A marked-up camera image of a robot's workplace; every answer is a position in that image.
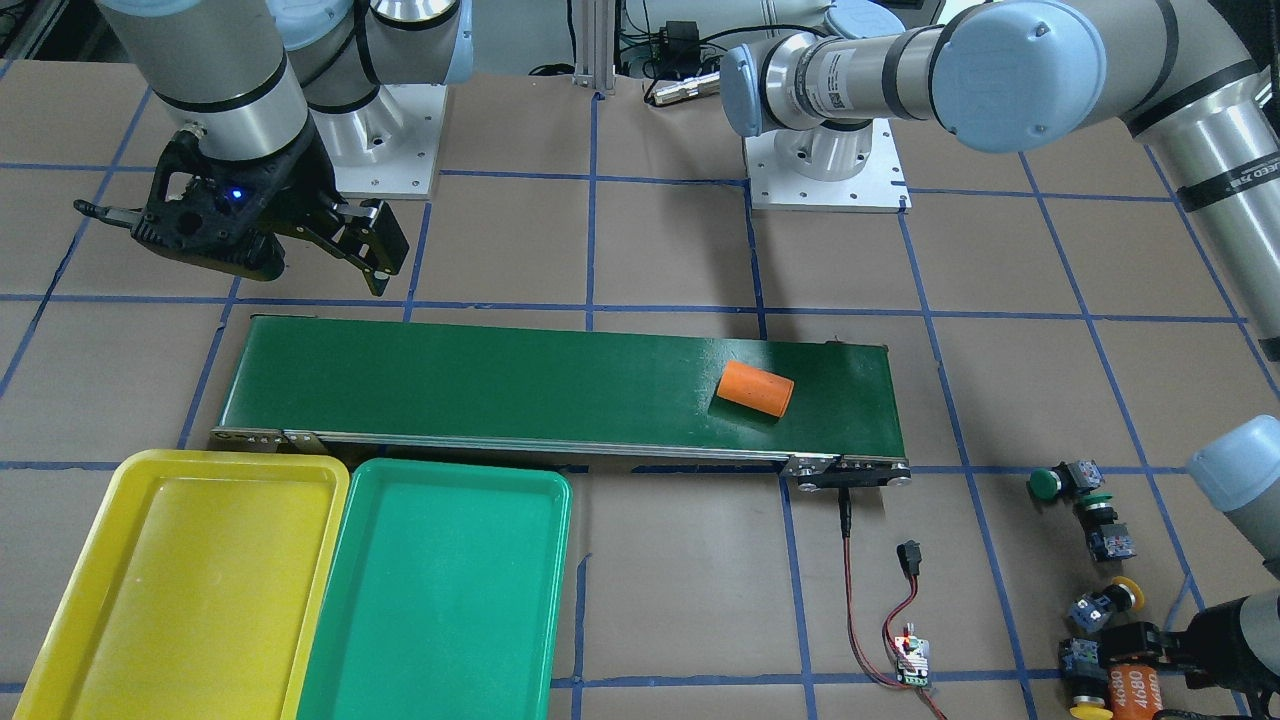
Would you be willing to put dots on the green push button switch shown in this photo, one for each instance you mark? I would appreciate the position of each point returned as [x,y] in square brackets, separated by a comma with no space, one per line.
[1070,479]

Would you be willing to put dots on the small motor controller board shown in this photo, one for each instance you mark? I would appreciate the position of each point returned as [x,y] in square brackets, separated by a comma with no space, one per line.
[912,656]

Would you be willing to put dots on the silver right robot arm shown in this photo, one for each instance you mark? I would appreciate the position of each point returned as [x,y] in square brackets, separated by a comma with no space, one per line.
[270,99]

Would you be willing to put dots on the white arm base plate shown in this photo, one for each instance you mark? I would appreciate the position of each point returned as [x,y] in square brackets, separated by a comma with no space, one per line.
[824,169]
[389,149]

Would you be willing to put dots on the aluminium frame post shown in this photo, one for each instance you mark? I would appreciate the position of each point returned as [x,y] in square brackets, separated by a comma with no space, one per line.
[594,45]

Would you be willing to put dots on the yellow push button switch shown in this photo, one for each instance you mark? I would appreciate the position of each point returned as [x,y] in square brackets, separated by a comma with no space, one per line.
[1091,612]

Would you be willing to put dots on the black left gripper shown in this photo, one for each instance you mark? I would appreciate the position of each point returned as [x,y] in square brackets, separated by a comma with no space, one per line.
[1219,650]

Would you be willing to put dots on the plain orange cylinder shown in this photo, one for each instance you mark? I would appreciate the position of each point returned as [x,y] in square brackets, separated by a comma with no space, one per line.
[755,388]

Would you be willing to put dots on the black power adapter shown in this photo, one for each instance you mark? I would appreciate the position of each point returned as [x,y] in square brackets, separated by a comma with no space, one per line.
[678,40]

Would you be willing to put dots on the yellow plastic tray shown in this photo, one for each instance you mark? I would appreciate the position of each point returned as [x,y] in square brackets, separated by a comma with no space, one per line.
[197,592]

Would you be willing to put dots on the yellow mushroom push button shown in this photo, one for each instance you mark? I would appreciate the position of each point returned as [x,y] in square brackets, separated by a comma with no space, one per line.
[1085,679]

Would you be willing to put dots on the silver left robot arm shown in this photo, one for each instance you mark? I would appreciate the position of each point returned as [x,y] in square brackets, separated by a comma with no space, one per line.
[1182,76]

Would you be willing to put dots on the green plastic tray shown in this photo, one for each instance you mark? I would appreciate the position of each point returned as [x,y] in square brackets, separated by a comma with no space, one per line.
[444,595]

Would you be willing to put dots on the green conveyor belt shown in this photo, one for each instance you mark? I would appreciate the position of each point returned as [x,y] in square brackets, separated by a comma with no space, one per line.
[314,382]

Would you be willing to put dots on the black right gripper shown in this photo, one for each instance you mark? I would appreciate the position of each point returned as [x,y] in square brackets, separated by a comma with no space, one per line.
[287,188]

